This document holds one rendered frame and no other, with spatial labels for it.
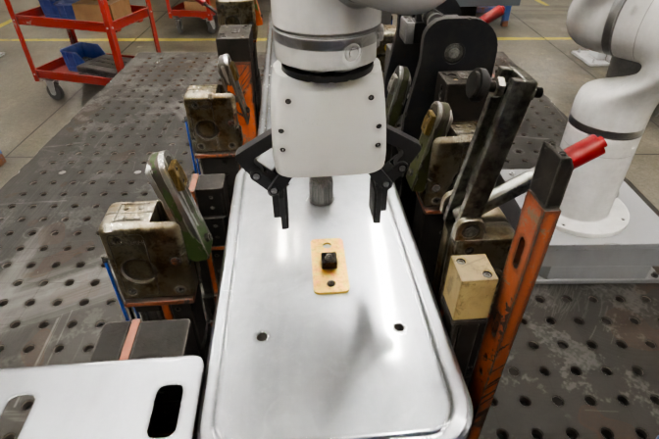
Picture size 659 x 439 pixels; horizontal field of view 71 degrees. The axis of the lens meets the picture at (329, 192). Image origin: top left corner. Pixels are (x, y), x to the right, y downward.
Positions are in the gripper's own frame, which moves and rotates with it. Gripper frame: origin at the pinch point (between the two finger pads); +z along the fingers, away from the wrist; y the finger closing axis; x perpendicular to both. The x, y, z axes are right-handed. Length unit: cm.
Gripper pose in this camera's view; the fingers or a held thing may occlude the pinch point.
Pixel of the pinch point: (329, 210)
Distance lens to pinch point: 46.3
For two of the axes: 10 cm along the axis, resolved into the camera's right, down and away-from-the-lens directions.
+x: 0.8, 5.7, -8.1
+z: 0.1, 8.2, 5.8
